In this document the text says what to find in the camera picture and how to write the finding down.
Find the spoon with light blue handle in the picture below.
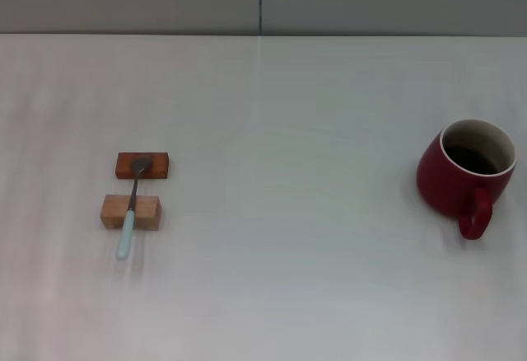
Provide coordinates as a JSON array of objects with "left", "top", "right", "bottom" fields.
[{"left": 115, "top": 157, "right": 152, "bottom": 260}]

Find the red ceramic mug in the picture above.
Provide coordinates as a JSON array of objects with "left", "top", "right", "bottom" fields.
[{"left": 415, "top": 118, "right": 518, "bottom": 240}]

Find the dark reddish wooden block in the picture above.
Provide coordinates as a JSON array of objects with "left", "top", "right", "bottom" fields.
[{"left": 114, "top": 152, "right": 170, "bottom": 181}]

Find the light wooden block with notch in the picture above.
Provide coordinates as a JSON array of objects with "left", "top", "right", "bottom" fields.
[{"left": 100, "top": 194, "right": 162, "bottom": 231}]

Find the dark coffee liquid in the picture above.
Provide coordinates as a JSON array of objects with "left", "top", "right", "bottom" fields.
[{"left": 446, "top": 144, "right": 501, "bottom": 176}]

